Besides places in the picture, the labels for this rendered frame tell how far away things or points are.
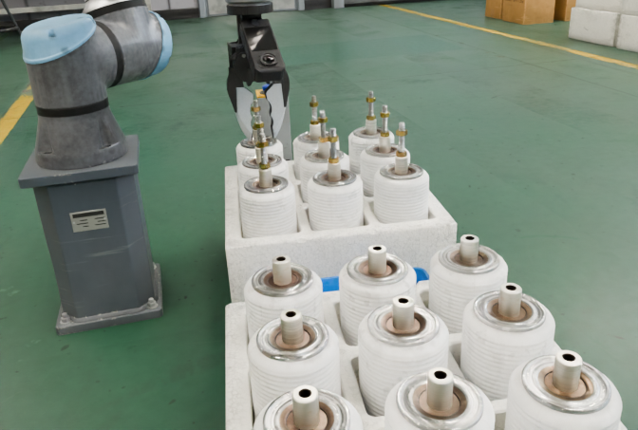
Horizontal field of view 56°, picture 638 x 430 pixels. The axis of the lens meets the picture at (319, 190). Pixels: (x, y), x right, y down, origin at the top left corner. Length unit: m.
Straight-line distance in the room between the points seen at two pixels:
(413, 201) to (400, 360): 0.46
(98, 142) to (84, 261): 0.21
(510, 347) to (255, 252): 0.48
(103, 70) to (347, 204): 0.46
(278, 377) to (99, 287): 0.60
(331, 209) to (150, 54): 0.43
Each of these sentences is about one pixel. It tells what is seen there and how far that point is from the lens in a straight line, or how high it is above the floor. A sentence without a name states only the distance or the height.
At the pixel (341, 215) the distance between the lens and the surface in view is 1.02.
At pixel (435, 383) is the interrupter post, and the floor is 0.28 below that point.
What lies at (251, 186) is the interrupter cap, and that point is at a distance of 1.02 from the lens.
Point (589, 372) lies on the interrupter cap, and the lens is 0.63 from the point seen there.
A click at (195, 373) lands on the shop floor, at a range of 1.03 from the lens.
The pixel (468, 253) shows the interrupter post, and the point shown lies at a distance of 0.77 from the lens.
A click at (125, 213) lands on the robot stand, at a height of 0.21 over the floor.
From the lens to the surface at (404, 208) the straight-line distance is 1.04.
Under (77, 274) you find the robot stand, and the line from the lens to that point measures 1.15.
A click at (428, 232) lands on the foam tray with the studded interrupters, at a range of 1.04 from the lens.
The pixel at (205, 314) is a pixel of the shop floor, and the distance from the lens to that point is 1.16.
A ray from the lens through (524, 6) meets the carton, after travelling 4.67.
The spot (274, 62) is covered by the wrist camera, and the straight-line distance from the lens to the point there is 0.89.
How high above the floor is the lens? 0.63
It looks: 23 degrees down
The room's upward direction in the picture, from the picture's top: 3 degrees counter-clockwise
